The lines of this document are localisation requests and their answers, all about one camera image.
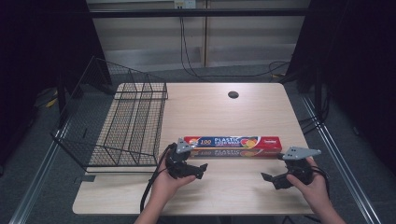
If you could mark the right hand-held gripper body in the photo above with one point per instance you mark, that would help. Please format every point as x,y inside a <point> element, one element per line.
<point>299,165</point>

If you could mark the person's left hand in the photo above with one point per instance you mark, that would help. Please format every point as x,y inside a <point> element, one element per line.
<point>169,186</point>

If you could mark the black horizontal bar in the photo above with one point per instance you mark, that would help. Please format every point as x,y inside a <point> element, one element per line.
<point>199,12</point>

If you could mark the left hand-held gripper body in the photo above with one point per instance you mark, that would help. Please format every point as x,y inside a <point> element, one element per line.
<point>176,161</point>

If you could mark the black curtain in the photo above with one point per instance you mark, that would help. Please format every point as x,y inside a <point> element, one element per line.
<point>358,62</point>
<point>37,56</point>

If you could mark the person's right hand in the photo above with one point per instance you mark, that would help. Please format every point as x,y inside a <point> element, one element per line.
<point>313,191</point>

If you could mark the white wall outlet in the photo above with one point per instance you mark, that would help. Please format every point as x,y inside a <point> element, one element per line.
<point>185,3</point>

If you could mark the aluminium floor rail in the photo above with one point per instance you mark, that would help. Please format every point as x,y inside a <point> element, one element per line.
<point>342,168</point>
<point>37,177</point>

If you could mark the black table grommet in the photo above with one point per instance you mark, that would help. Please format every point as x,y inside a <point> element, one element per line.
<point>233,94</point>

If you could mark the red plastic wrap box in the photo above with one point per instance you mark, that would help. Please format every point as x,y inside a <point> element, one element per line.
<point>230,143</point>

